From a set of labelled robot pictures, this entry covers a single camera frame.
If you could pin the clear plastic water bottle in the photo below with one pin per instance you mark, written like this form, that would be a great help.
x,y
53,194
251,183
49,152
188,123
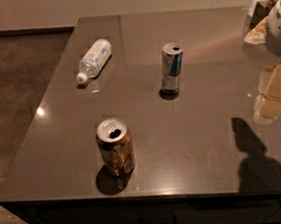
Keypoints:
x,y
94,60

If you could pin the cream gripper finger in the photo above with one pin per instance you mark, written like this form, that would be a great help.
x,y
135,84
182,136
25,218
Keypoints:
x,y
268,102

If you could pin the silver blue redbull can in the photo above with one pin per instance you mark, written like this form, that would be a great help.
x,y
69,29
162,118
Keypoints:
x,y
171,67

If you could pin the orange soda can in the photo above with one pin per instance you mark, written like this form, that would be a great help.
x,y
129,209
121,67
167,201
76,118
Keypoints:
x,y
115,144

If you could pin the snack bag on table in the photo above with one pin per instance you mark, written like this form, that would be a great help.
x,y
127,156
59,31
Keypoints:
x,y
257,34

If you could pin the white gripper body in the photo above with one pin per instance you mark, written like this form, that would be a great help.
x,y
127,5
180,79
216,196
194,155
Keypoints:
x,y
279,32

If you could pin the upright clear bottle background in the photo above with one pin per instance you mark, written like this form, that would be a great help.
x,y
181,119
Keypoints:
x,y
258,11

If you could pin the dark cabinet drawer front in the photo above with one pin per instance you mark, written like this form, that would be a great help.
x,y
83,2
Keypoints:
x,y
214,210

